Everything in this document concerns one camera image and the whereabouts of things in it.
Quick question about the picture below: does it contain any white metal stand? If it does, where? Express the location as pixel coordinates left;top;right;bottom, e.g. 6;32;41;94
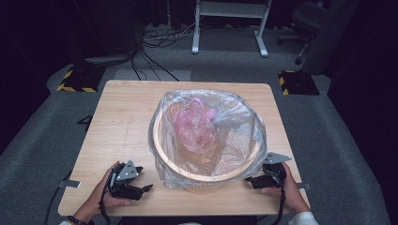
191;0;274;58

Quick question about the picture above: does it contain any beige wastebasket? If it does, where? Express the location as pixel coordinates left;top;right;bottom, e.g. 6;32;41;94
152;104;263;196

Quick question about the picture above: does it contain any bundle of floor cables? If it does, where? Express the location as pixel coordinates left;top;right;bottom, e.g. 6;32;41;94
130;18;201;83

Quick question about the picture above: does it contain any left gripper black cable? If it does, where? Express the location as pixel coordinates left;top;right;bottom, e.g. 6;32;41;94
98;171;117;225

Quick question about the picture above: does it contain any person's left hand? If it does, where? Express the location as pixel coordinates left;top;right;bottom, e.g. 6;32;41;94
72;160;131;223

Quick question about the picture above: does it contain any black base with yellow stripes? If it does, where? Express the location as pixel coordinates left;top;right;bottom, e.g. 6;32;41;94
278;69;321;97
56;64;106;94

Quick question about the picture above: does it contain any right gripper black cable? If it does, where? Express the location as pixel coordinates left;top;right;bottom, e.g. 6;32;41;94
271;168;287;225

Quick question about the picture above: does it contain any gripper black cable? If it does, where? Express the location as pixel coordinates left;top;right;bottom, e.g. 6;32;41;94
271;168;287;225
98;171;117;225

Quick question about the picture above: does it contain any pink plastic bag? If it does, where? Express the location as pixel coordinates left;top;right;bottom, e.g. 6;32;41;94
173;97;218;155

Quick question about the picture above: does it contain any black office chair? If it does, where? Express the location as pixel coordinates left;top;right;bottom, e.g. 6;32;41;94
276;0;360;76

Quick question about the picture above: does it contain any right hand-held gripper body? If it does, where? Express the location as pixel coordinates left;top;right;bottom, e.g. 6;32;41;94
261;151;293;189

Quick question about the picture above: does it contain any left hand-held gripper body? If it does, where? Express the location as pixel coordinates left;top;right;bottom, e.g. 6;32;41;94
107;159;145;202

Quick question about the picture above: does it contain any clear plastic bin liner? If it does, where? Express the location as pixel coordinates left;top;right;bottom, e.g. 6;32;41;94
147;88;268;189

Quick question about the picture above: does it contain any person's right hand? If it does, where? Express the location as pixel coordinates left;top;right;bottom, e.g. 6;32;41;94
261;161;312;215

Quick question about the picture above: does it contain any dark bead bracelet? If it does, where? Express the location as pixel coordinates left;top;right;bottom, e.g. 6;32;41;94
66;215;96;225

